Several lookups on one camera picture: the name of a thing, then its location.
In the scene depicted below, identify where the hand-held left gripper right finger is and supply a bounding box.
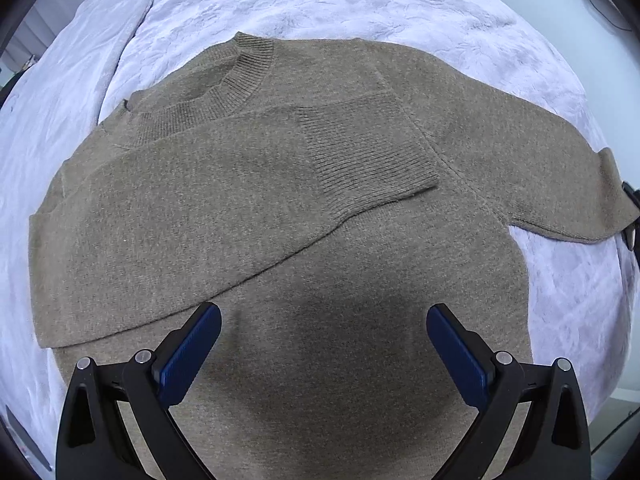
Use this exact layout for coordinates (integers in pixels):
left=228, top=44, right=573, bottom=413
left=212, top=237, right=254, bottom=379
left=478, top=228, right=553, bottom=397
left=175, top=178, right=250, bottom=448
left=426, top=303, right=593, bottom=480

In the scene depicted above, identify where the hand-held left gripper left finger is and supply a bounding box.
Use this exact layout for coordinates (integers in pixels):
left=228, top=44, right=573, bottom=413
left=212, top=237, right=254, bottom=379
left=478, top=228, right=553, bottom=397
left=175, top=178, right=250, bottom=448
left=54, top=302, right=223, bottom=480

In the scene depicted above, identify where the olive knit sweater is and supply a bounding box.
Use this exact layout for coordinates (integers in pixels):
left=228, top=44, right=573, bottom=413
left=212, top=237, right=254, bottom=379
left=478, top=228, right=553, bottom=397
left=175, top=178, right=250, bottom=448
left=27, top=31, right=640, bottom=480

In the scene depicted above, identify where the lavender plush blanket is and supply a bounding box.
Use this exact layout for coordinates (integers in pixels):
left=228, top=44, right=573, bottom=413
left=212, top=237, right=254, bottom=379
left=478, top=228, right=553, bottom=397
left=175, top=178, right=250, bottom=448
left=0, top=0, right=640, bottom=467

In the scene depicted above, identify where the black cable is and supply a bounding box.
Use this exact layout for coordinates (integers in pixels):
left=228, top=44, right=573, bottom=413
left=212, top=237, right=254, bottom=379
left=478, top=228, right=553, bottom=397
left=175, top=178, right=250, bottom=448
left=575, top=0, right=634, bottom=31

